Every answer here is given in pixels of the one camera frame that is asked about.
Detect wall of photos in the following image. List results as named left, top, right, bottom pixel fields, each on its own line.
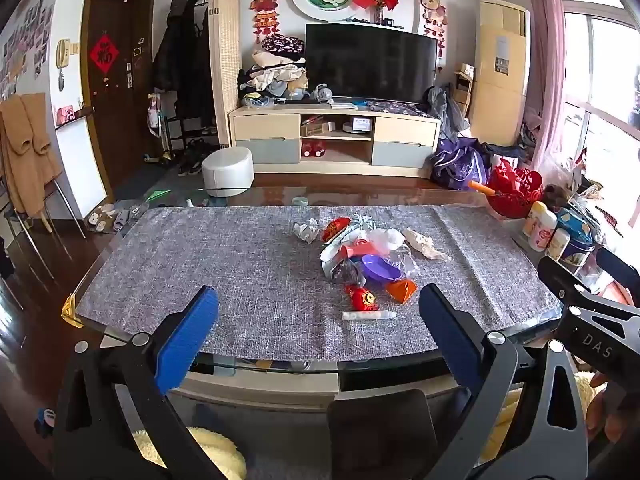
left=0, top=2, right=54, bottom=102

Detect white printed wrapper packet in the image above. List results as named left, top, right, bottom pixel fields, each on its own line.
left=320, top=240, right=366, bottom=283

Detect red snack wrapper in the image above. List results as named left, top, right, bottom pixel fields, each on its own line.
left=322, top=217, right=352, bottom=242

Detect black chair back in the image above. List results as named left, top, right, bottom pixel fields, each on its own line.
left=327, top=389, right=454, bottom=480

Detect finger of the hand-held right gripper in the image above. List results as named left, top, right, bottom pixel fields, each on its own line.
left=537, top=256, right=608, bottom=307

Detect beige television cabinet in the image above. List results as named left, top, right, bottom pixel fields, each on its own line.
left=228, top=97, right=442, bottom=179

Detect group of dark shoes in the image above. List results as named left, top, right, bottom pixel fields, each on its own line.
left=177, top=137, right=221, bottom=177

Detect tan coat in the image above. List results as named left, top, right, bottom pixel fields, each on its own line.
left=0, top=92, right=64, bottom=217

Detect clear plastic bag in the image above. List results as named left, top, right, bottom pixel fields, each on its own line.
left=350, top=215, right=407, bottom=257

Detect window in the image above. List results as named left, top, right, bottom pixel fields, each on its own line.
left=559, top=0, right=640, bottom=188

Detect yellow fluffy cushion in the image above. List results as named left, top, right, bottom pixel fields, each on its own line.
left=131, top=427, right=247, bottom=480

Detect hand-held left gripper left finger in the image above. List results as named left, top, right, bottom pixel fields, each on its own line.
left=52, top=285, right=236, bottom=480

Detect red diamond door decoration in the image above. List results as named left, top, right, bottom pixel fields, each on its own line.
left=89, top=35, right=121, bottom=76

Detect white bottle yellow cap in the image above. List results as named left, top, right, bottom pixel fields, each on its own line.
left=522, top=201, right=549, bottom=237

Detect metal folding chair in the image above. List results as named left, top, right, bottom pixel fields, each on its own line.
left=0, top=160, right=89, bottom=281

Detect orange triangular wrapper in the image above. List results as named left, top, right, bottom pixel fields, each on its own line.
left=386, top=280, right=418, bottom=305

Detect red openwork basket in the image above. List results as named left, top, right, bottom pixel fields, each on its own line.
left=487, top=157, right=544, bottom=220

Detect person's right hand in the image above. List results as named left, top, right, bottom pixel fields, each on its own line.
left=586, top=372, right=640, bottom=458

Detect pink hanging ornament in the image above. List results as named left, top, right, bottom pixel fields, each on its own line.
left=420, top=0, right=449, bottom=61

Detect grey woven table mat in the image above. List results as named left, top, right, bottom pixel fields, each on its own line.
left=75, top=204, right=562, bottom=362

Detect purple plastic bowl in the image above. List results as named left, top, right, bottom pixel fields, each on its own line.
left=361, top=254, right=404, bottom=282

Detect beige folding screen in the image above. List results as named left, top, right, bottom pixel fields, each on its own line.
left=209, top=0, right=244, bottom=149

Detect blue round tin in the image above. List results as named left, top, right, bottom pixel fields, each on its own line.
left=555, top=207, right=597, bottom=277

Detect grey garment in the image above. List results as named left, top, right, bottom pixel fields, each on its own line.
left=425, top=85, right=471, bottom=144

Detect group of slippers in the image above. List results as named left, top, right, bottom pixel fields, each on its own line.
left=87, top=200, right=149, bottom=234

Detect beige wall intercom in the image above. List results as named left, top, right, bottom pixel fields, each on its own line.
left=55, top=39, right=71, bottom=92

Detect red round toy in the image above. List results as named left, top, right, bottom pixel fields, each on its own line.
left=344, top=284, right=379, bottom=312

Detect beige standing air conditioner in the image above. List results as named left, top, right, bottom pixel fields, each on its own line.
left=470, top=0, right=531, bottom=149

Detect vase with red flags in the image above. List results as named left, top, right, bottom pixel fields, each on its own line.
left=352, top=0, right=401, bottom=26

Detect pink curtain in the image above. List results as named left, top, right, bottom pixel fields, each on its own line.
left=522, top=0, right=569, bottom=172

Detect pile of clothes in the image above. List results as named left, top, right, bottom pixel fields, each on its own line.
left=237, top=35, right=309, bottom=107

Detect pink ribbed cone cup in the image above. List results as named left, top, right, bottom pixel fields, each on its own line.
left=341, top=240, right=381, bottom=262

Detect crumpled brown paper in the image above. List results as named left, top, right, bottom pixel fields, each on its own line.
left=402, top=228, right=451, bottom=262

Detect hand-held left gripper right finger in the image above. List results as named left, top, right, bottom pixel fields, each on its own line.
left=419, top=284, right=590, bottom=480

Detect purple bag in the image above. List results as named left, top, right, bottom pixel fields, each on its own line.
left=430, top=136, right=489, bottom=191

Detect white round stool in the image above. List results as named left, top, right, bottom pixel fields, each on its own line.
left=201, top=146, right=255, bottom=198

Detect white cabinet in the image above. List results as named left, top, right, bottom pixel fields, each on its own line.
left=55, top=110, right=114, bottom=219

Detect black hanging coats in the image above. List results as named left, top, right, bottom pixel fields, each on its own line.
left=151, top=0, right=215, bottom=127

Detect red fish hanging ornament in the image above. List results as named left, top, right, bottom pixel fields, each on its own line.
left=250, top=0, right=281, bottom=47

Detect white bottle pink label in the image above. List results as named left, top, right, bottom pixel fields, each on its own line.
left=528, top=208, right=558, bottom=253

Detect brown wooden door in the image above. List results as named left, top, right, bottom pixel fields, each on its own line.
left=80, top=0, right=157, bottom=192

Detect white tote bag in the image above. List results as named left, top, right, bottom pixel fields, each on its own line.
left=146, top=92, right=166, bottom=136

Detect stacked cardboard boxes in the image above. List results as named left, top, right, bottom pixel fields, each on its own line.
left=452, top=62, right=477, bottom=117

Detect black television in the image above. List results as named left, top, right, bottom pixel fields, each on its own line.
left=305, top=23, right=437, bottom=104

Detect yellow table corner guard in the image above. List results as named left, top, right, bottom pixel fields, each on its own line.
left=61, top=296, right=85, bottom=329

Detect small white bottle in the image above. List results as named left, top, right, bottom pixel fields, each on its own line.
left=545, top=227, right=571, bottom=261

